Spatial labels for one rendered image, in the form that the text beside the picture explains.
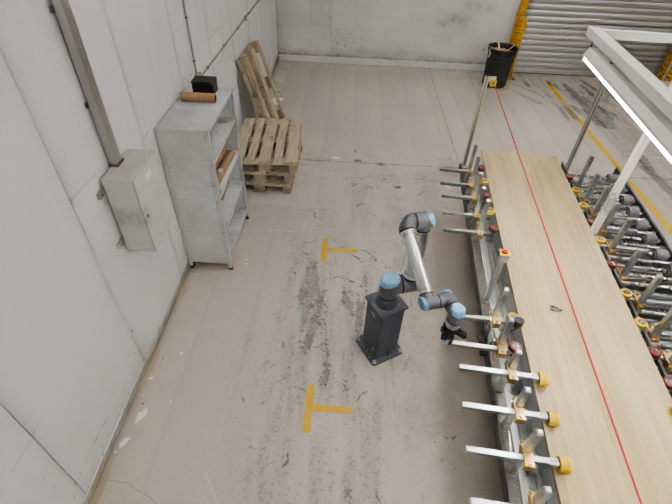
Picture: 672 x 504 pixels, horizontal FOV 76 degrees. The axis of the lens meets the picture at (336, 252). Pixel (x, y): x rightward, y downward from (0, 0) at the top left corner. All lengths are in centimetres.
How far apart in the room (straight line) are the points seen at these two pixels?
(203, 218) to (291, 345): 144
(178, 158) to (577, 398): 339
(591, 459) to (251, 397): 233
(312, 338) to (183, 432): 127
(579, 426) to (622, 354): 69
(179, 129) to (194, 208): 78
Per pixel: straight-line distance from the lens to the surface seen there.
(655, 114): 255
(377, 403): 367
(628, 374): 332
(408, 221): 292
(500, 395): 309
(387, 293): 332
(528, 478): 299
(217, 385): 381
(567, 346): 326
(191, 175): 401
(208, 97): 421
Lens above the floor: 320
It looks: 42 degrees down
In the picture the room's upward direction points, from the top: 3 degrees clockwise
